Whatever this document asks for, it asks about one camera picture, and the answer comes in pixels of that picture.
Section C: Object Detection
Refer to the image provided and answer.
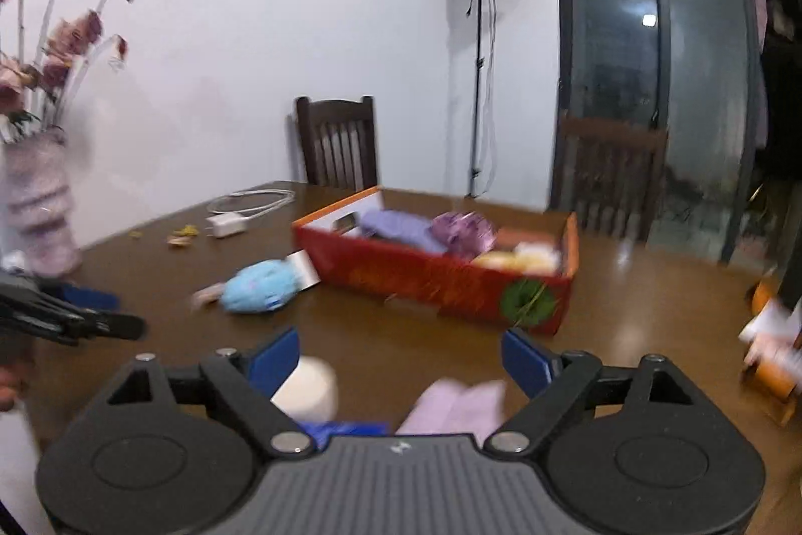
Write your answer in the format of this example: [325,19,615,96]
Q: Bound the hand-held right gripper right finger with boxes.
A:
[487,328,712,457]

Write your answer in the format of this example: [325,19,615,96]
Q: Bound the bunch of dried pink roses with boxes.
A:
[0,0,167,144]

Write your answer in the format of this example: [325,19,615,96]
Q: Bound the orange and white wrappers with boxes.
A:
[739,284,802,426]

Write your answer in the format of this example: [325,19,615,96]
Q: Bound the dark sliding glass door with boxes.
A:
[550,0,802,266]

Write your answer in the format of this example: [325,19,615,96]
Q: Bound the hanging pink clothes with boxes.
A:
[752,0,802,147]

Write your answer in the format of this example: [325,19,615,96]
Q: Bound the lavender fuzzy cloth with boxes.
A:
[396,378,507,437]

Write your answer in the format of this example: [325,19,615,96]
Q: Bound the light blue plush toy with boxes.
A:
[191,259,302,316]

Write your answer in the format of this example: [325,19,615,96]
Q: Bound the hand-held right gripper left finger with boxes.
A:
[94,327,316,459]

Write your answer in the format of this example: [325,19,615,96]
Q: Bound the white charger plug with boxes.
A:
[207,213,252,239]

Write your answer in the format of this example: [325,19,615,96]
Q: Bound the white tissue roll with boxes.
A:
[271,354,339,423]

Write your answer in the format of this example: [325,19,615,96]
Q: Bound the pile of nut shells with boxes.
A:
[166,225,202,249]

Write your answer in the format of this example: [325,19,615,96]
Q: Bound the red cardboard box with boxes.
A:
[291,186,580,336]

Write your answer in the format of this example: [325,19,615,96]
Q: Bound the dark wooden slatted chair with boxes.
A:
[294,95,380,191]
[551,112,670,244]

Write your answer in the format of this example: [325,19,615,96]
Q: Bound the person's left hand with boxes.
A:
[0,363,32,414]

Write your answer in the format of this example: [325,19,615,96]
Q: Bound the yellow plush toy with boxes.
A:
[473,243,561,276]

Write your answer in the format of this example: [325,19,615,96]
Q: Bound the purple cloth pouch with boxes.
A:
[360,209,446,255]

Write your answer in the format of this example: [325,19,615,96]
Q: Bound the pink textured vase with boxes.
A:
[0,127,82,279]

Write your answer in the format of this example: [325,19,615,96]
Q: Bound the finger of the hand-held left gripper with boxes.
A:
[34,304,148,346]
[59,284,121,311]

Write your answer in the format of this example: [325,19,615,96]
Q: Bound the white charger cable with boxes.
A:
[207,188,295,216]

